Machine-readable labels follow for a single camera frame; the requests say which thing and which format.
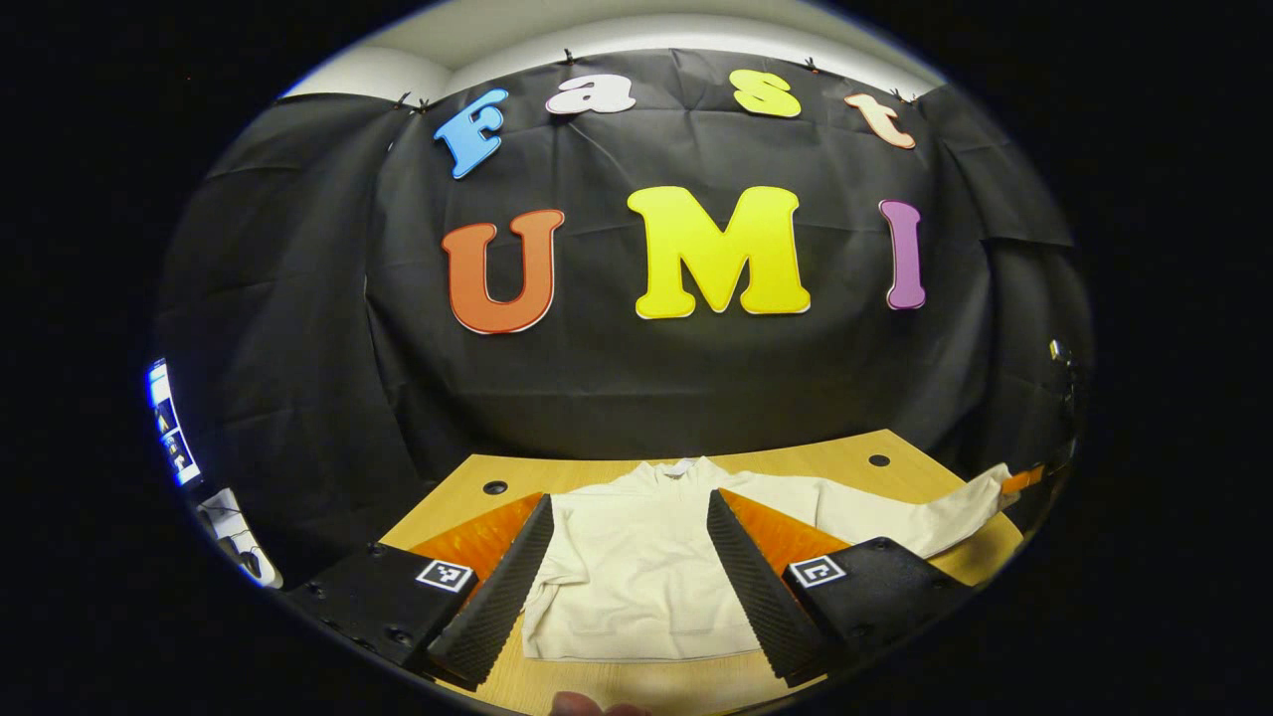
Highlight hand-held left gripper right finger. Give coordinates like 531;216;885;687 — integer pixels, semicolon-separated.
706;487;981;689

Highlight black backdrop cloth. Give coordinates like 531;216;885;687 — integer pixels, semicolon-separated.
154;48;1095;588

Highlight white side desk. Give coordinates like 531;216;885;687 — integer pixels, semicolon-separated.
196;487;284;590

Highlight cream sweater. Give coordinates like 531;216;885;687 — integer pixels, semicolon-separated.
521;457;1020;662

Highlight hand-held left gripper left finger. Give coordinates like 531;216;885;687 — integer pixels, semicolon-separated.
283;492;555;692

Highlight computer monitor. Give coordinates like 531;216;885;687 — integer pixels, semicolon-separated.
147;358;203;488

